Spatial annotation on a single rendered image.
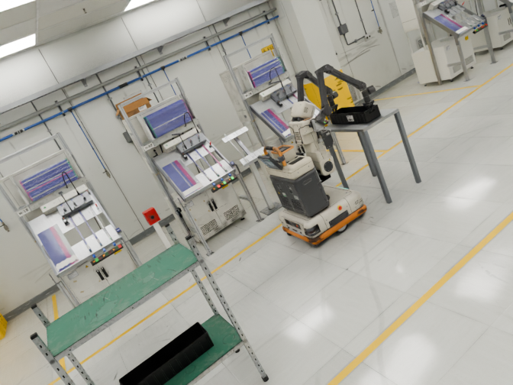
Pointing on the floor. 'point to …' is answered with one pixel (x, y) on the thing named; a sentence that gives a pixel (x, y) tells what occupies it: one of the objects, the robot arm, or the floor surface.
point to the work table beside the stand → (373, 148)
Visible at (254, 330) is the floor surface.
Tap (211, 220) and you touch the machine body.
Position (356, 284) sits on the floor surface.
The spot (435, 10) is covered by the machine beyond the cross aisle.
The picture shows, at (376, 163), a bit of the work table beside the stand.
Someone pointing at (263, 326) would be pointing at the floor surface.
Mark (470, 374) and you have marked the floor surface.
